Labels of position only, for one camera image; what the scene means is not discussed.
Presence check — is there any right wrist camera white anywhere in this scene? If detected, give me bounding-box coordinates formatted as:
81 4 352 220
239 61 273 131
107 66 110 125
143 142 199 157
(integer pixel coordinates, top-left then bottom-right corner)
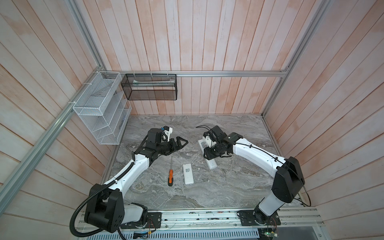
204 135 216 148

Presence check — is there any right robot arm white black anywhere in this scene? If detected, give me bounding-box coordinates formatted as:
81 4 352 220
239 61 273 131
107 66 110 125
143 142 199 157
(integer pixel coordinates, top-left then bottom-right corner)
198 126 305 226

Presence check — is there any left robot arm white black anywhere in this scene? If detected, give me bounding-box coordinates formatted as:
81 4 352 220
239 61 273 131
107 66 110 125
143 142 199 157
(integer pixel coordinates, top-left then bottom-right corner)
70 126 189 238

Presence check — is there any short white remote control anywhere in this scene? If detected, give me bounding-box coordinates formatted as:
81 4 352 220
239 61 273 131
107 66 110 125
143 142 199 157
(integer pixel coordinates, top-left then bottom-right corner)
183 164 194 185

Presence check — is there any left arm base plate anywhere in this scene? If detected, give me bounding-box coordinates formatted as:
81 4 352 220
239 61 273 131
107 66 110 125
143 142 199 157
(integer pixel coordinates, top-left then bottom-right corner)
121 212 162 230

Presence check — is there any white wire mesh shelf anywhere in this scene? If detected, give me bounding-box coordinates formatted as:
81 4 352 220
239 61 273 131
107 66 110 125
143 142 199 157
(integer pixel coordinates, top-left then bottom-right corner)
73 72 132 145

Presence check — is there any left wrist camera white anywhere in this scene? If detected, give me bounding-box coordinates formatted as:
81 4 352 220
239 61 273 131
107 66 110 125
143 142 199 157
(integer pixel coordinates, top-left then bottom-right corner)
161 126 173 142

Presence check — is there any orange handled screwdriver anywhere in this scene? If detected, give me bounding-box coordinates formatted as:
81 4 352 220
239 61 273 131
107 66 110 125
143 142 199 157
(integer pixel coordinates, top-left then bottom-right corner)
168 158 174 187

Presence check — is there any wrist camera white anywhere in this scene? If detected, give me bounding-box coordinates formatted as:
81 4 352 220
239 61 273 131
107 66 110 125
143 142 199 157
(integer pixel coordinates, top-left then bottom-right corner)
161 126 173 142
204 135 216 148

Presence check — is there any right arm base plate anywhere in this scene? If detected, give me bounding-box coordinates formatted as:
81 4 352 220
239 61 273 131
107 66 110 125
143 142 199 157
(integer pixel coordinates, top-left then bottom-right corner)
237 210 281 227

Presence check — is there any black corrugated cable conduit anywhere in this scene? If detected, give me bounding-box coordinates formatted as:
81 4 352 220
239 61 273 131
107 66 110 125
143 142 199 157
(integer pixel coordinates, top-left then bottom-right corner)
69 161 136 238

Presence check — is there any black wire mesh basket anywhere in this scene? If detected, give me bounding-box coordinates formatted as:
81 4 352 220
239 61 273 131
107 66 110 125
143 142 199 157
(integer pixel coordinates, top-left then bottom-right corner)
121 73 178 101

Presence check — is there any horizontal aluminium wall rail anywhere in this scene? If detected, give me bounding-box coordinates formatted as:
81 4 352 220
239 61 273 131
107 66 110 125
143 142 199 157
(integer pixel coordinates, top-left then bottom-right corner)
117 70 288 78

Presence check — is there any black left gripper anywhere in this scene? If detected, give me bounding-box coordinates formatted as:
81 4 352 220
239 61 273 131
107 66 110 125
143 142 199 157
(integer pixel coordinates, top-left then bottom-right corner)
156 136 189 155

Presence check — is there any aluminium rail base frame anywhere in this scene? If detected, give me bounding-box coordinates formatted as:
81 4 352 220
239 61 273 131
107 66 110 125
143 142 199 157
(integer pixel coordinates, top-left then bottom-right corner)
89 206 331 240

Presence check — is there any long white remote control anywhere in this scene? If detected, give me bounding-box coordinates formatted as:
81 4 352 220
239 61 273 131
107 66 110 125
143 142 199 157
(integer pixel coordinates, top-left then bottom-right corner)
198 137 217 170

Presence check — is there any left aluminium wall rail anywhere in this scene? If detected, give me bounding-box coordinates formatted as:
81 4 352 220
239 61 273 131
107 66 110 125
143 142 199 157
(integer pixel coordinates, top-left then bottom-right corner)
1 67 105 215

